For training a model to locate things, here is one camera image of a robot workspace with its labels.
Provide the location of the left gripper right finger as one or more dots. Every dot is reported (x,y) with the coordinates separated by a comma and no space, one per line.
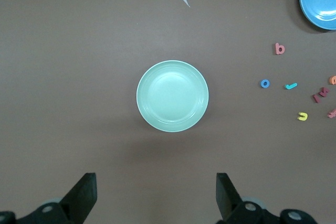
(231,203)

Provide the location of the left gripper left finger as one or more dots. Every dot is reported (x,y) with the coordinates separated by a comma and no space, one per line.
(78,203)

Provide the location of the blue foam letter o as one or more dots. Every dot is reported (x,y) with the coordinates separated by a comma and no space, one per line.
(262,83)

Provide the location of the teal foam letter r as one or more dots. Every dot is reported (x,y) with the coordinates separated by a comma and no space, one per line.
(290,86)

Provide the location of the pink foam letter b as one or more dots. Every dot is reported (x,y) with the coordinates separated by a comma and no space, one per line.
(277,49)

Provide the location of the yellow foam letter u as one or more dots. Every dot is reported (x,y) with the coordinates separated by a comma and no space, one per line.
(302,118)

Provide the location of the light green plate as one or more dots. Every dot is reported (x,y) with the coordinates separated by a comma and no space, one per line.
(172,96)

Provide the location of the brown table cover sheet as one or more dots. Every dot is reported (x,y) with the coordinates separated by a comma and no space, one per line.
(78,77)

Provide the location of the dark red foam letter i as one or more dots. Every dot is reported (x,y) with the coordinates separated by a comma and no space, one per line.
(316,98)

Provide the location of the pink foam letter f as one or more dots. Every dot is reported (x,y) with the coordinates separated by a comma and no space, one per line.
(332,113)

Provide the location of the dark red foam letter k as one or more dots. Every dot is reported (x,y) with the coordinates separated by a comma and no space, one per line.
(323,92)

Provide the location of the orange foam letter e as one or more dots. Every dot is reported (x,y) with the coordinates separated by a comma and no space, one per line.
(331,80)

